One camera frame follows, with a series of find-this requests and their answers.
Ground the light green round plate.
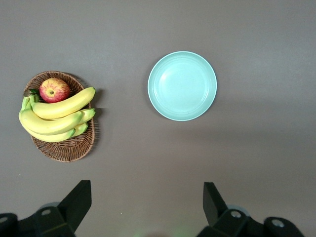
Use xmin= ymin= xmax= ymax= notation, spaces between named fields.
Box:
xmin=147 ymin=51 xmax=218 ymax=121

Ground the red yellow apple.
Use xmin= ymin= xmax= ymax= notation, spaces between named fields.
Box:
xmin=39 ymin=78 xmax=71 ymax=104

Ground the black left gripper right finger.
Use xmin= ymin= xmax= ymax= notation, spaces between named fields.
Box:
xmin=197 ymin=182 xmax=306 ymax=237

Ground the brown wicker basket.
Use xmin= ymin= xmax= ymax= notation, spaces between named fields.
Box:
xmin=23 ymin=71 xmax=96 ymax=163

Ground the brown table cover cloth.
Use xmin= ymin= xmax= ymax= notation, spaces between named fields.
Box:
xmin=0 ymin=0 xmax=316 ymax=237

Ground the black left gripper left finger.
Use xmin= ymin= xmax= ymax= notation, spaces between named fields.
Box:
xmin=0 ymin=180 xmax=92 ymax=237

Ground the yellow banana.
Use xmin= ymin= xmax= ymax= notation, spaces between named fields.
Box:
xmin=27 ymin=127 xmax=76 ymax=143
xmin=80 ymin=108 xmax=96 ymax=124
xmin=72 ymin=122 xmax=89 ymax=137
xmin=29 ymin=86 xmax=96 ymax=119
xmin=18 ymin=97 xmax=84 ymax=136

